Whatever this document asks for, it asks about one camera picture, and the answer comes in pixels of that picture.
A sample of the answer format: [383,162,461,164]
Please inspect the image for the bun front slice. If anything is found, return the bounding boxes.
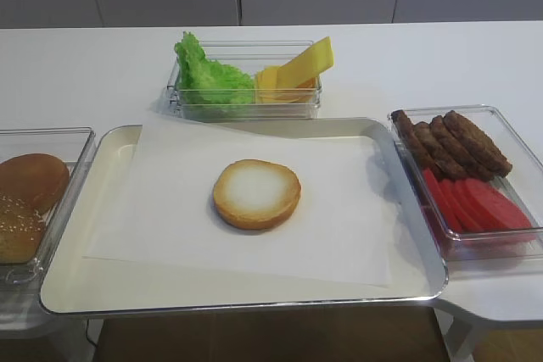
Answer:
[212,159,302,231]

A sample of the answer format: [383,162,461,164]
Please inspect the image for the bun slice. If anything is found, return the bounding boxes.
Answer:
[1,153,70,214]
[212,159,302,231]

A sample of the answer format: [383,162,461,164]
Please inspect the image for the flat orange cheese slice stack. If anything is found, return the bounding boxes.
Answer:
[255,65,317,103]

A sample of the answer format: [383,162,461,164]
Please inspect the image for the clear plastic lettuce cheese container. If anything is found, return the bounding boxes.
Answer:
[162,40,322,122]

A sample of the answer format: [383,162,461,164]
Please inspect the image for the leaning orange cheese slice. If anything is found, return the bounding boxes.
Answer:
[277,36,334,89]

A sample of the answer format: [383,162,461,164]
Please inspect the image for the green lettuce leaf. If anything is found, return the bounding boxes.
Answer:
[174,31,255,104]

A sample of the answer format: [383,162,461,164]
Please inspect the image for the white parchment paper sheet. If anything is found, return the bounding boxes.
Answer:
[87,118,393,286]

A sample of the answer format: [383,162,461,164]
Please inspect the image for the brown meat patty rear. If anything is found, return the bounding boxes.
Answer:
[390,109,444,181]

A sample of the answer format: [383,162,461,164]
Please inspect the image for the brown meat patty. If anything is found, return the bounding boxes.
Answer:
[414,121,468,181]
[390,109,444,181]
[429,115,494,181]
[443,110,512,177]

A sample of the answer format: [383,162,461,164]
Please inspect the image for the red tomato slice rear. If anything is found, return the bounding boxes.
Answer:
[423,169,463,234]

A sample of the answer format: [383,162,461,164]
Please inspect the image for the red tomato slice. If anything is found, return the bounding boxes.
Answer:
[457,178,532,231]
[438,179,470,234]
[452,181,486,233]
[423,169,463,234]

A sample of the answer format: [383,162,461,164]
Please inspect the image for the clear plastic patty tomato container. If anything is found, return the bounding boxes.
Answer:
[389,105,542,260]

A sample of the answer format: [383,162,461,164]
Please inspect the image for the brown meat patty front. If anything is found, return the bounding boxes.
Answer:
[443,110,512,177]

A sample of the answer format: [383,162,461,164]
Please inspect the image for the red tomato slice front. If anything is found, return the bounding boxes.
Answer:
[457,178,532,231]

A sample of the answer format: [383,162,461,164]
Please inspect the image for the bottom bun rear slice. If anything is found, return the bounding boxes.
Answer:
[1,153,70,214]

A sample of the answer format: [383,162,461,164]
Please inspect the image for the clear plastic bun container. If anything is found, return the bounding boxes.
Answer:
[1,127,95,287]

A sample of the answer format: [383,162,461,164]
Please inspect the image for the sesame top bun front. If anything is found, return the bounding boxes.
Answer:
[1,192,46,265]

